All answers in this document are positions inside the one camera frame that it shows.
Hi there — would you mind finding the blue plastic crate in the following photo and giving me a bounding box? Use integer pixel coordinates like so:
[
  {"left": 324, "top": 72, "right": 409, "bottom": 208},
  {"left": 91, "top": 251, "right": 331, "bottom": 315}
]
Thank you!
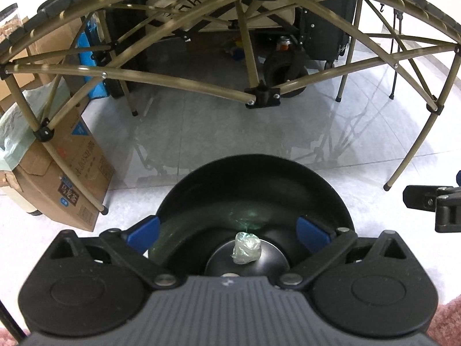
[{"left": 77, "top": 16, "right": 109, "bottom": 100}]

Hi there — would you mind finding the pale green wrapper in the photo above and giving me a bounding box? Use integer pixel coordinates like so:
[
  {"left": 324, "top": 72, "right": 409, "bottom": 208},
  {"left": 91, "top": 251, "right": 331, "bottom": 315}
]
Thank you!
[{"left": 231, "top": 232, "right": 262, "bottom": 265}]

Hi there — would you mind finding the tan folding camp table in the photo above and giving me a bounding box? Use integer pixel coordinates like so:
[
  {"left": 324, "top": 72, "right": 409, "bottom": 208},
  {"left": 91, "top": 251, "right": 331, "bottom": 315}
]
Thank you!
[{"left": 0, "top": 0, "right": 461, "bottom": 217}]

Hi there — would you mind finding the brown printed cardboard box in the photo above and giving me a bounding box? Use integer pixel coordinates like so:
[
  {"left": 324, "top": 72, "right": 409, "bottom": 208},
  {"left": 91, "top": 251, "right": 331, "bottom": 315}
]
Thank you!
[{"left": 1, "top": 104, "right": 114, "bottom": 231}]

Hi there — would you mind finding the black round trash bin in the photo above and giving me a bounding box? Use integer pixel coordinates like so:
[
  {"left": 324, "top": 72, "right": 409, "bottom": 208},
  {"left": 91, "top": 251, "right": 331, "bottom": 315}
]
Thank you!
[{"left": 148, "top": 154, "right": 354, "bottom": 277}]

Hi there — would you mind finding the black wheeled cart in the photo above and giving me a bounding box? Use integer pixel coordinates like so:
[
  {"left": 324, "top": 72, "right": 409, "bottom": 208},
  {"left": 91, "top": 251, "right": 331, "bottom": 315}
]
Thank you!
[{"left": 262, "top": 0, "right": 357, "bottom": 88}]

